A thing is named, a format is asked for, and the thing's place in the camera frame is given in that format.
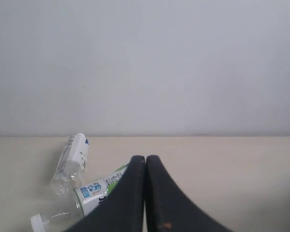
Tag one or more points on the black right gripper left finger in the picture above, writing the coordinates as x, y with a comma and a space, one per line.
122, 210

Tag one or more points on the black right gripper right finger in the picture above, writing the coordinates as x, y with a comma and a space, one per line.
167, 207

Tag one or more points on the clear ribbed water bottle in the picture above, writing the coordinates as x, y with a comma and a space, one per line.
71, 165

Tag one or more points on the clear bottle green lime label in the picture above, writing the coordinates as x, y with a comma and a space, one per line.
77, 203

